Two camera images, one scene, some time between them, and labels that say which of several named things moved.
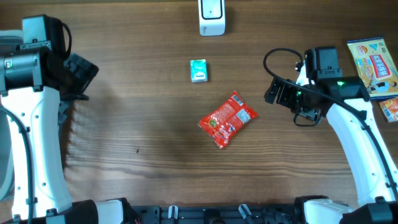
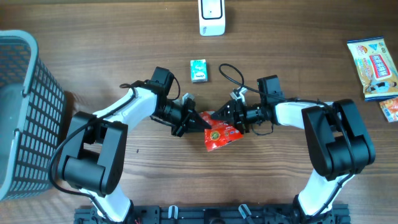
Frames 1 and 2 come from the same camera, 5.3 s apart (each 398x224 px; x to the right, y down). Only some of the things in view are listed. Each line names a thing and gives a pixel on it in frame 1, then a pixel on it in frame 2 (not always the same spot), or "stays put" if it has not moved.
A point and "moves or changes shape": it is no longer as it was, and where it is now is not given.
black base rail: [221, 214] stays put
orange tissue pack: [390, 107] stays put
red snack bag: [220, 126] moves or changes shape
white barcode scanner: [212, 17] stays put
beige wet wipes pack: [377, 66] stays put
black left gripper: [84, 70] -> [194, 124]
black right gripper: [283, 98] -> [237, 114]
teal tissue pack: [198, 70] stays put
